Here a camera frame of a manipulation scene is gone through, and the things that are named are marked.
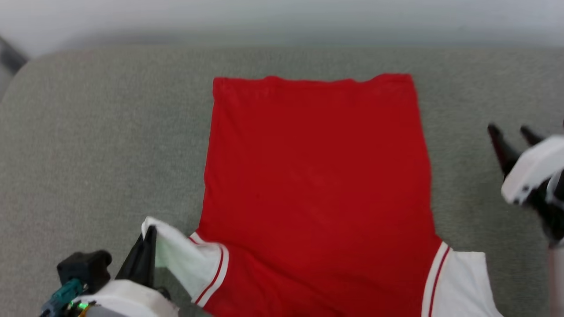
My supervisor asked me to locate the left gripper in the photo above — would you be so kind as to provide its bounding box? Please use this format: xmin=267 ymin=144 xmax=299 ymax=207
xmin=115 ymin=225 xmax=173 ymax=302

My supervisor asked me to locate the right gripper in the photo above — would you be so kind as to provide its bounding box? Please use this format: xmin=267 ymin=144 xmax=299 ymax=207
xmin=487 ymin=124 xmax=564 ymax=247

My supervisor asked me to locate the red and white shirt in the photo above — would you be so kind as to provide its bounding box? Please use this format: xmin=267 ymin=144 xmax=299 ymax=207
xmin=141 ymin=73 xmax=504 ymax=317

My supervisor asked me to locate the grey metal pole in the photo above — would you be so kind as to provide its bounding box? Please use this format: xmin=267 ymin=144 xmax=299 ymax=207
xmin=0 ymin=37 xmax=28 ymax=76

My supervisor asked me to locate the left teal camera connector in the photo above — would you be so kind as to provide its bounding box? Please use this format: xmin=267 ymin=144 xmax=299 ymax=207
xmin=40 ymin=278 xmax=85 ymax=317

